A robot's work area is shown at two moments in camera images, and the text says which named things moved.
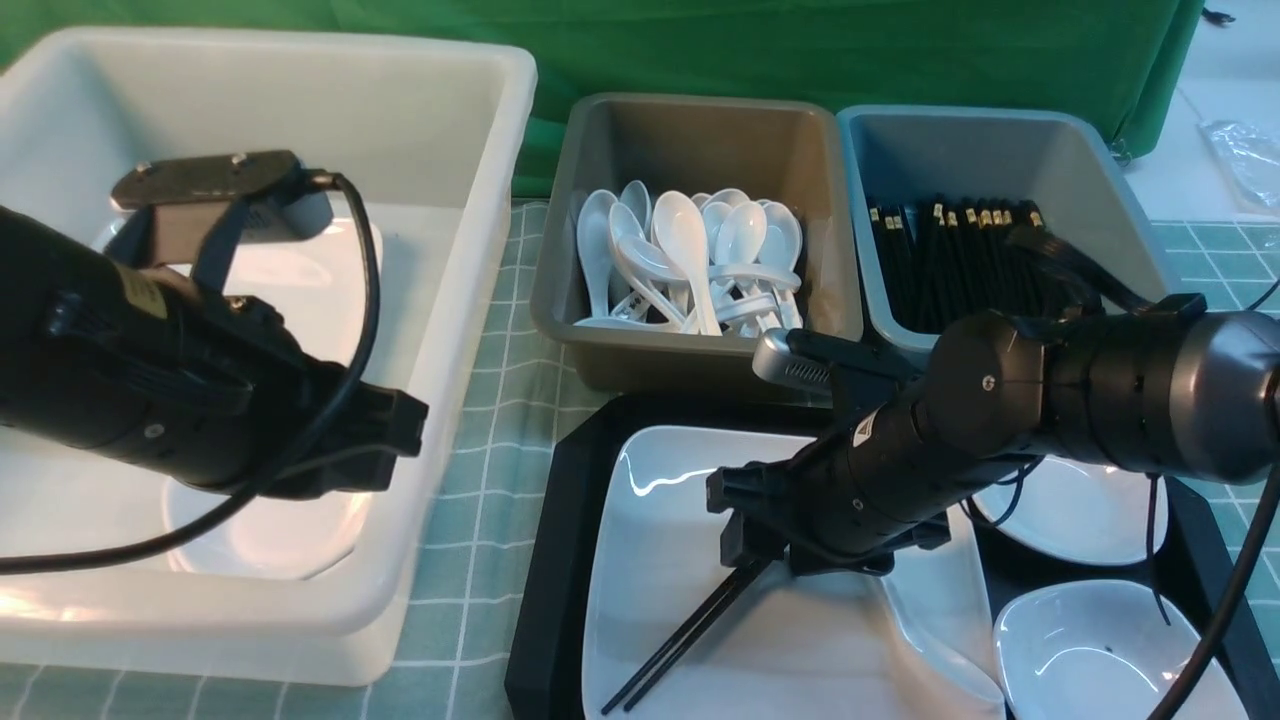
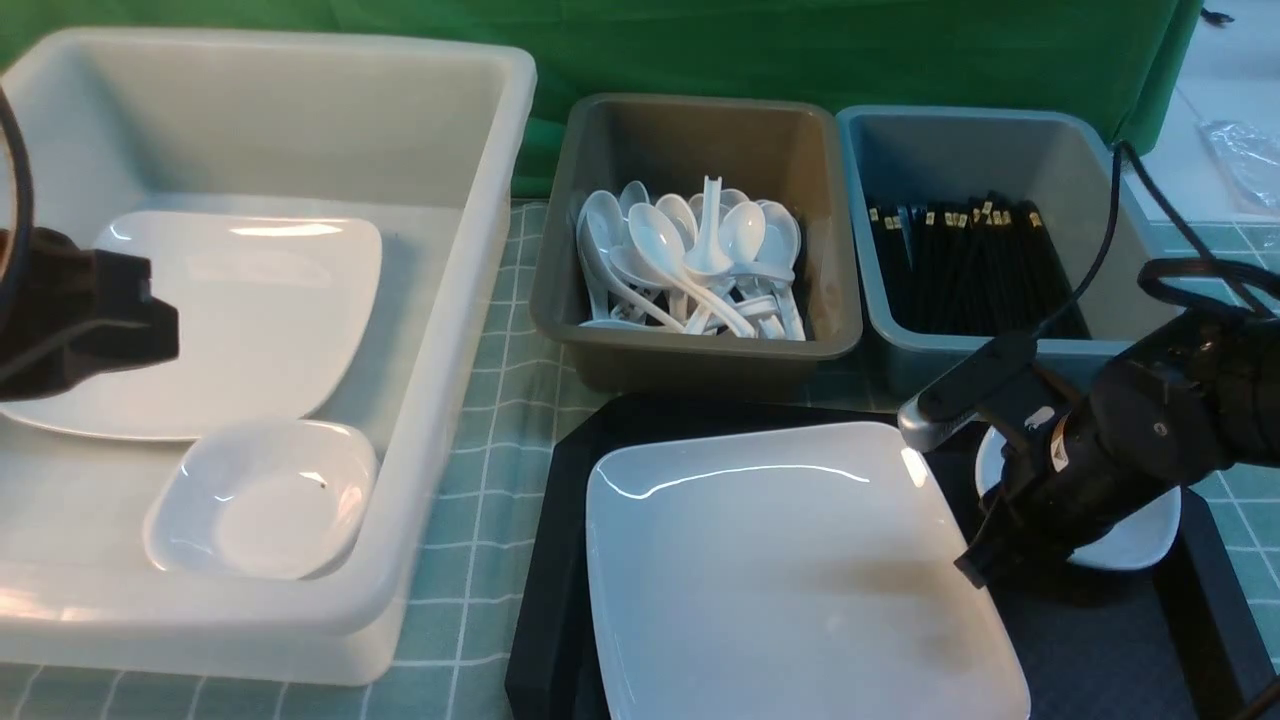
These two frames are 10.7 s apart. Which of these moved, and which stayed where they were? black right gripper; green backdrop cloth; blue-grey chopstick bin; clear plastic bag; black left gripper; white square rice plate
Moved: black left gripper; black right gripper
Stayed: clear plastic bag; blue-grey chopstick bin; white square rice plate; green backdrop cloth
